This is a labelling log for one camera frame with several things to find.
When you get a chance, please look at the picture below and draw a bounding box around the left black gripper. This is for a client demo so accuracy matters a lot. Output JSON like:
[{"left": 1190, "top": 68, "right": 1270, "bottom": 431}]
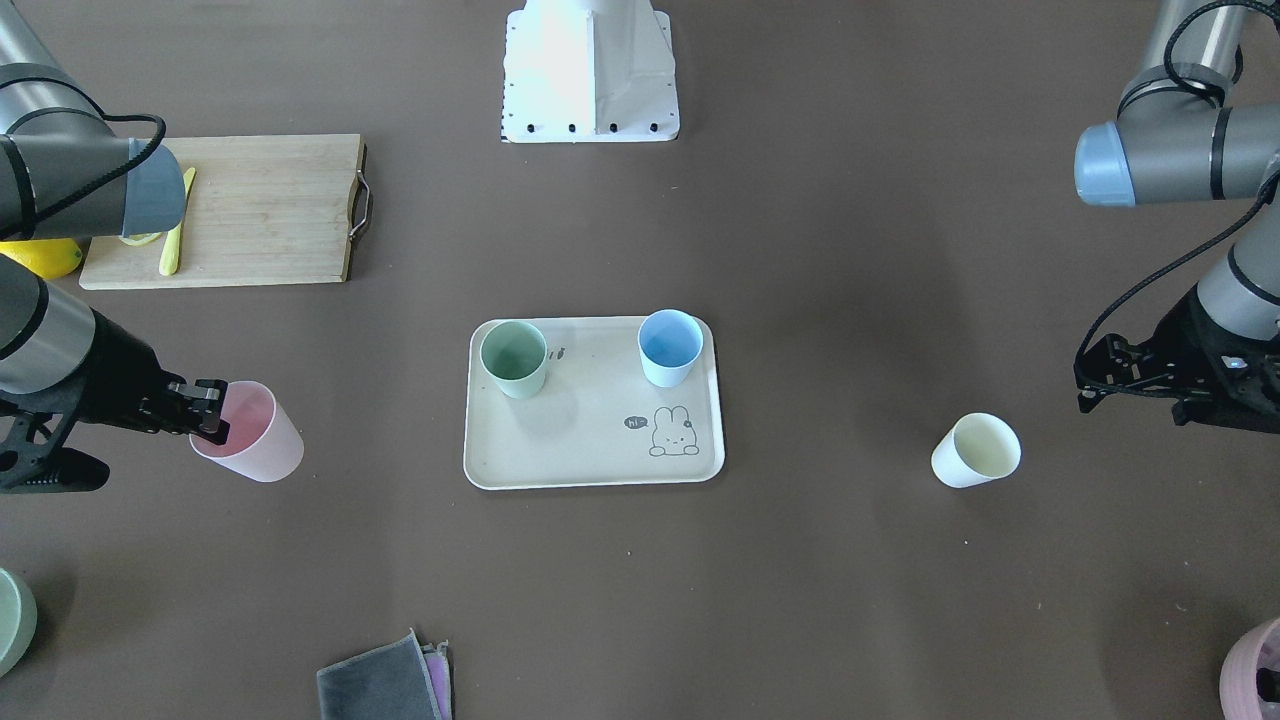
[{"left": 1074, "top": 291, "right": 1279, "bottom": 434}]

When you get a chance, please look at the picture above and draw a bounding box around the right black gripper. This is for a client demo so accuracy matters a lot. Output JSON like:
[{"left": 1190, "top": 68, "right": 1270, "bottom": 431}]
[{"left": 1, "top": 313, "right": 230, "bottom": 495}]

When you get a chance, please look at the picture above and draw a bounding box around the pink plastic cup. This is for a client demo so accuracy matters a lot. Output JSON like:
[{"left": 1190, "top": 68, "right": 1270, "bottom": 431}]
[{"left": 189, "top": 380, "right": 305, "bottom": 483}]

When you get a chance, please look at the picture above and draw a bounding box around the cream plastic cup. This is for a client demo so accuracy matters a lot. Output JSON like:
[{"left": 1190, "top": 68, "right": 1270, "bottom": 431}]
[{"left": 931, "top": 413, "right": 1021, "bottom": 488}]

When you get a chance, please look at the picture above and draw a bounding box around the green plastic cup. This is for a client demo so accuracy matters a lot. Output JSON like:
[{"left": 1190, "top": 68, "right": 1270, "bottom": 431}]
[{"left": 480, "top": 320, "right": 549, "bottom": 400}]

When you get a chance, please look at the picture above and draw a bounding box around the blue plastic cup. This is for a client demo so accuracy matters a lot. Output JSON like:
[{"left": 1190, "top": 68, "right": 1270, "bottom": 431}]
[{"left": 637, "top": 309, "right": 705, "bottom": 388}]

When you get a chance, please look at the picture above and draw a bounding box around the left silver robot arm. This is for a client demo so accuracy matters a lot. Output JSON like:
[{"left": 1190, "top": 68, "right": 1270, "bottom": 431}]
[{"left": 1073, "top": 1, "right": 1279, "bottom": 433}]

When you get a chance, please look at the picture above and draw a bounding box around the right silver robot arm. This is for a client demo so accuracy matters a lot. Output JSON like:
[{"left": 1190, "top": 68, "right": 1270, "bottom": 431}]
[{"left": 1, "top": 1, "right": 230, "bottom": 495}]

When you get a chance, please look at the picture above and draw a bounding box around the beige rabbit tray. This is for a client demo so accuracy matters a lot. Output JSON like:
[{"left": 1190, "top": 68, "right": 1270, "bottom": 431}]
[{"left": 463, "top": 316, "right": 724, "bottom": 491}]

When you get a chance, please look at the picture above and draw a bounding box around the yellow plastic knife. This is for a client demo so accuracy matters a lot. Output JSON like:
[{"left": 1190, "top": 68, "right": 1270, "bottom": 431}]
[{"left": 157, "top": 167, "right": 198, "bottom": 277}]

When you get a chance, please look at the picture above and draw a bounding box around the halved lemon piece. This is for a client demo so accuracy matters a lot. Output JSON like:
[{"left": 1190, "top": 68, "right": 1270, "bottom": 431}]
[{"left": 119, "top": 231, "right": 166, "bottom": 247}]

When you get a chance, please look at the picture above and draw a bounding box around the bamboo cutting board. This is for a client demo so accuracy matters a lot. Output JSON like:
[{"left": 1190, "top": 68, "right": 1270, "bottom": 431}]
[{"left": 79, "top": 135, "right": 370, "bottom": 290}]

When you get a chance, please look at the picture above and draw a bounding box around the yellow lemon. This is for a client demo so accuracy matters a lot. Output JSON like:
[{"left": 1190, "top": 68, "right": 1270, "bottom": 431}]
[{"left": 1, "top": 238, "right": 84, "bottom": 281}]

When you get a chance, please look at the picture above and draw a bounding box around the green bowl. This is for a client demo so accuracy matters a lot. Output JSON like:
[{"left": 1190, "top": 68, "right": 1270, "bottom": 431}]
[{"left": 1, "top": 568, "right": 38, "bottom": 676}]

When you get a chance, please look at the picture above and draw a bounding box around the grey folded cloth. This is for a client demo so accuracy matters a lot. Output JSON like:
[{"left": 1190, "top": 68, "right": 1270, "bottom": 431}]
[{"left": 316, "top": 632, "right": 456, "bottom": 719}]

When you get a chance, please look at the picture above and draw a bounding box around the pink bowl with ice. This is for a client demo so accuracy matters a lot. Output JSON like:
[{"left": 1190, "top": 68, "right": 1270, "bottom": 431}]
[{"left": 1219, "top": 618, "right": 1279, "bottom": 719}]

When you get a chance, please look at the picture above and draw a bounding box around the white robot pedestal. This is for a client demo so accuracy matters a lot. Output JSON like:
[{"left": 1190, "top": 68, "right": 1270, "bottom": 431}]
[{"left": 500, "top": 1, "right": 681, "bottom": 143}]

